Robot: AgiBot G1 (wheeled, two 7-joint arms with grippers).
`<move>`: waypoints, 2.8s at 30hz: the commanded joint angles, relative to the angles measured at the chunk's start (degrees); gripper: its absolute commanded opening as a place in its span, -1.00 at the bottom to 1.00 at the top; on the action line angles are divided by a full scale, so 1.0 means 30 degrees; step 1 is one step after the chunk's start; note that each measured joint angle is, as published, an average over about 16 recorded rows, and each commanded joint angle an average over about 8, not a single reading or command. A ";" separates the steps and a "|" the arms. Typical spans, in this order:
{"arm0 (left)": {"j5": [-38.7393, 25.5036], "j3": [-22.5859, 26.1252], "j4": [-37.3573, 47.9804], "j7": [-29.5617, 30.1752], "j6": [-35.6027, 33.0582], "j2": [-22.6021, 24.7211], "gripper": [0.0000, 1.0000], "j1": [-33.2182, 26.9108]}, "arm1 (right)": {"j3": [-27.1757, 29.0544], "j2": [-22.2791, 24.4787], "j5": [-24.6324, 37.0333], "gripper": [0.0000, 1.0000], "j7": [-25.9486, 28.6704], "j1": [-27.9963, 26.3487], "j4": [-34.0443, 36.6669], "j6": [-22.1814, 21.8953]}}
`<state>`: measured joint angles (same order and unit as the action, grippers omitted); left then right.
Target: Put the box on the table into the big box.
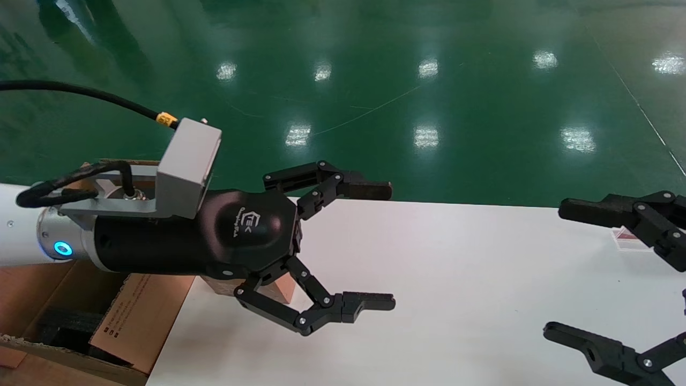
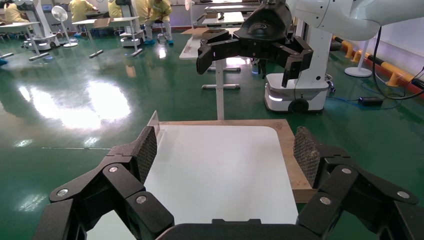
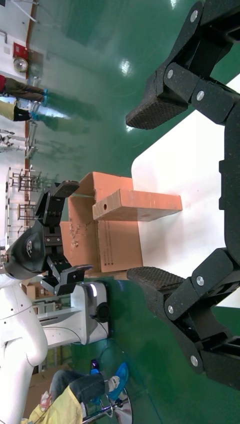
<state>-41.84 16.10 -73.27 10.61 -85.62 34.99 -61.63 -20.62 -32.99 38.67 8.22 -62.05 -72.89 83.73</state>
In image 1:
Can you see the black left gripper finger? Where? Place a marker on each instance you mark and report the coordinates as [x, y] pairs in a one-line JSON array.
[[364, 190], [370, 302]]

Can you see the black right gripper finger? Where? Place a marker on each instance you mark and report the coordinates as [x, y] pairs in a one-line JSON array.
[[605, 354], [648, 220]]

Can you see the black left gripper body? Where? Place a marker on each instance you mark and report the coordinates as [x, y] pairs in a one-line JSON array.
[[246, 236]]

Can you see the small taped cardboard box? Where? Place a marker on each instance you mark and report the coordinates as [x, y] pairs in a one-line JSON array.
[[280, 292]]

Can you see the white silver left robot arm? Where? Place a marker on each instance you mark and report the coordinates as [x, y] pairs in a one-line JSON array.
[[21, 241]]

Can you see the big open cardboard box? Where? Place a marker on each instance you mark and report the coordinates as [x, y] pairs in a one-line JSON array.
[[142, 316]]

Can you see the red and white card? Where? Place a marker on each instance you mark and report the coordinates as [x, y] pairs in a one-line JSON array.
[[627, 242]]

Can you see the black foam padding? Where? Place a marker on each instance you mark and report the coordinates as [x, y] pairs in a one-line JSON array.
[[69, 329]]

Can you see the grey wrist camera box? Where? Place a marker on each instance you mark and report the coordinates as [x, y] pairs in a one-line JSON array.
[[185, 166]]

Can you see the silver camera mount bracket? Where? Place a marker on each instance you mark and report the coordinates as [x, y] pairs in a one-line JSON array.
[[107, 208]]

